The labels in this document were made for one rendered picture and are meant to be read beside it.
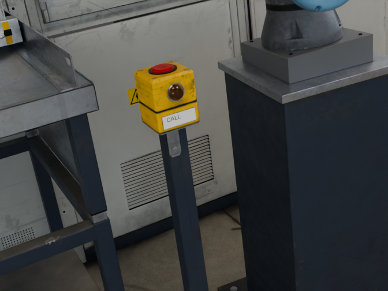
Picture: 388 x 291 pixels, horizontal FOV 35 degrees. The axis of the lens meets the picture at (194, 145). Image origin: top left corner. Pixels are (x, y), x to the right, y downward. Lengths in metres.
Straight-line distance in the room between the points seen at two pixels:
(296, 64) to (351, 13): 1.09
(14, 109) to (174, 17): 0.93
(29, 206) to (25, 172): 0.12
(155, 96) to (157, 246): 1.23
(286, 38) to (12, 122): 0.62
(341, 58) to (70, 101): 0.61
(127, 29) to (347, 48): 0.78
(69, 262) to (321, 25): 1.03
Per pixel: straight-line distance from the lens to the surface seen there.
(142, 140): 2.05
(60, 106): 1.20
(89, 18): 1.91
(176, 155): 1.09
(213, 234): 2.20
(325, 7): 1.20
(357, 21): 2.44
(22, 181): 1.99
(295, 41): 1.38
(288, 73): 1.34
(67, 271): 1.87
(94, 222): 1.35
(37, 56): 1.47
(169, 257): 2.12
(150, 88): 1.01
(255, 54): 1.46
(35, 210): 2.04
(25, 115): 1.19
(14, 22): 1.57
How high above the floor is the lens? 1.21
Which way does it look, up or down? 25 degrees down
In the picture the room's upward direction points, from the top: 8 degrees counter-clockwise
